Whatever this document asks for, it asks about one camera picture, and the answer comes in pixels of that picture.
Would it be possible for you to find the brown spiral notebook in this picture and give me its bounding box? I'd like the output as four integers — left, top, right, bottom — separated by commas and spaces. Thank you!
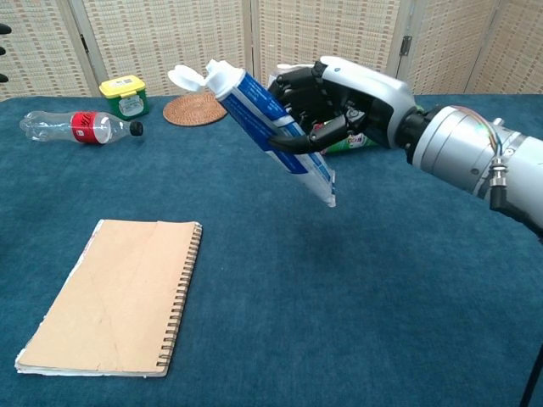
14, 219, 204, 378

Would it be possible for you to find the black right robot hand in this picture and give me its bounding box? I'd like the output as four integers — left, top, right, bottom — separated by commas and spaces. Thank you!
266, 56, 421, 158

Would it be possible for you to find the clear plastic bottle red label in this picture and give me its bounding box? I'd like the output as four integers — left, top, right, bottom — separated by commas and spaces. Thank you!
19, 110, 144, 145

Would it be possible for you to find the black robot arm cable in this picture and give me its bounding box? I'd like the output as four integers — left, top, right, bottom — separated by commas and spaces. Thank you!
489, 159, 543, 407

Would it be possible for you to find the white steam iron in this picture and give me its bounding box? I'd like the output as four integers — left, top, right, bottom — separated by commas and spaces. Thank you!
266, 63, 316, 88

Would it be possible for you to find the round woven rattan coaster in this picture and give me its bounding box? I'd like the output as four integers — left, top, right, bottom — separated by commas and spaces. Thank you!
162, 93, 230, 127

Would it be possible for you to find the green cylindrical chips can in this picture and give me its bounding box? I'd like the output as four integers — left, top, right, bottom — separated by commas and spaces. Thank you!
316, 105, 428, 157

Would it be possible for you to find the white blue toothpaste tube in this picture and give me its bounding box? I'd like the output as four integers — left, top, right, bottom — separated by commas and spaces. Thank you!
167, 59, 339, 209

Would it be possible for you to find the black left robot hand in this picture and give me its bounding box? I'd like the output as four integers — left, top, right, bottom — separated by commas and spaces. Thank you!
0, 24, 10, 84

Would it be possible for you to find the green box yellow lid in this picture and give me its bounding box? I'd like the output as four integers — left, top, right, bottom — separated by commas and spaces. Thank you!
98, 75, 150, 121

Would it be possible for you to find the woven folding screen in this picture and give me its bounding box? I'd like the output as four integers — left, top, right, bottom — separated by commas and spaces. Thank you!
0, 0, 543, 103

